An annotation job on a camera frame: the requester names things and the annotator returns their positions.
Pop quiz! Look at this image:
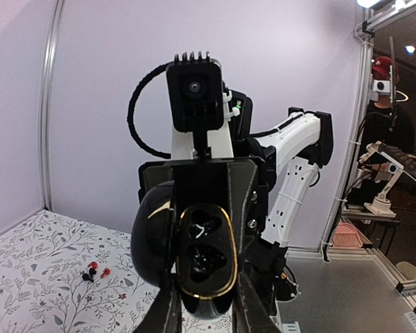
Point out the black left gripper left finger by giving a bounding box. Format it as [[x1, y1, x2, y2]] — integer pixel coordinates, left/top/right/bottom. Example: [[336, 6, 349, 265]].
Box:
[[133, 273, 182, 333]]

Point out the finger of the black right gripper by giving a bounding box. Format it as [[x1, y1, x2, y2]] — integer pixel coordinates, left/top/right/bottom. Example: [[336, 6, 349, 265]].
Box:
[[159, 195, 179, 289], [227, 160, 259, 273]]

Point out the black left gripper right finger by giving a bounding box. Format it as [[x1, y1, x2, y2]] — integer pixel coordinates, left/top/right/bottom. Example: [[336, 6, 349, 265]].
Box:
[[232, 272, 280, 333]]

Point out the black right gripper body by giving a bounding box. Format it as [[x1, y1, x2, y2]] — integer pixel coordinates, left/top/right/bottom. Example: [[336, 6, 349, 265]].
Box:
[[138, 157, 264, 222]]

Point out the black earbud red tip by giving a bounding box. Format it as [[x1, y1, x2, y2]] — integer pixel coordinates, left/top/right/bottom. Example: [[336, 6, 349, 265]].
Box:
[[81, 262, 98, 282]]

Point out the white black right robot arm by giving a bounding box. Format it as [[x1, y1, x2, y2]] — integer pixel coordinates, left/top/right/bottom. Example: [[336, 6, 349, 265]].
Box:
[[131, 83, 333, 316]]

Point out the red ear tip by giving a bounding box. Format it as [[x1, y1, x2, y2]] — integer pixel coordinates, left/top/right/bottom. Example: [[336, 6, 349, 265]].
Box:
[[101, 268, 111, 278]]

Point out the pink plastic basket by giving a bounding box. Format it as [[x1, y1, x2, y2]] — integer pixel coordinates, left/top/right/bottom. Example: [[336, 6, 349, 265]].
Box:
[[331, 221, 370, 249]]

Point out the floral patterned table mat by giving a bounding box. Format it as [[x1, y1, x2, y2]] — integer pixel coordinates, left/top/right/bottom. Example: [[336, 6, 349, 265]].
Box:
[[0, 211, 158, 332]]

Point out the person in red cap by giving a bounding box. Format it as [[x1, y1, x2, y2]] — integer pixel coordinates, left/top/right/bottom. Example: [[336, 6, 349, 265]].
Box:
[[346, 55, 416, 209]]

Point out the white right camera bracket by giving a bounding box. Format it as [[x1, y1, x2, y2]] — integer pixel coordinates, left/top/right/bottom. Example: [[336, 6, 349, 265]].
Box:
[[171, 88, 240, 160]]

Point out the aluminium back right post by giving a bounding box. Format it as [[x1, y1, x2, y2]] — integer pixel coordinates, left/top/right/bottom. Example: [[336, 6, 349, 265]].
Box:
[[320, 9, 374, 263]]

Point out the aluminium post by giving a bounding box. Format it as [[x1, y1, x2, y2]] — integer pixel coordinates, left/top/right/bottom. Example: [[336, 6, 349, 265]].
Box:
[[38, 0, 65, 211], [320, 9, 374, 263]]

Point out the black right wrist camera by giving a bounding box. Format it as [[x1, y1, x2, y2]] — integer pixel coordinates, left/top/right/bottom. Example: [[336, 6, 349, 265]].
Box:
[[166, 52, 224, 133]]

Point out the black braided right cable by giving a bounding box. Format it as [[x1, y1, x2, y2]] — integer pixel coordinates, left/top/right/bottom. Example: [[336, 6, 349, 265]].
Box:
[[125, 64, 174, 158]]

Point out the aluminium back left post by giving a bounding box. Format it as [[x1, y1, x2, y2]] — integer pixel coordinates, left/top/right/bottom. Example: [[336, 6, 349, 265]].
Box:
[[38, 0, 65, 211]]

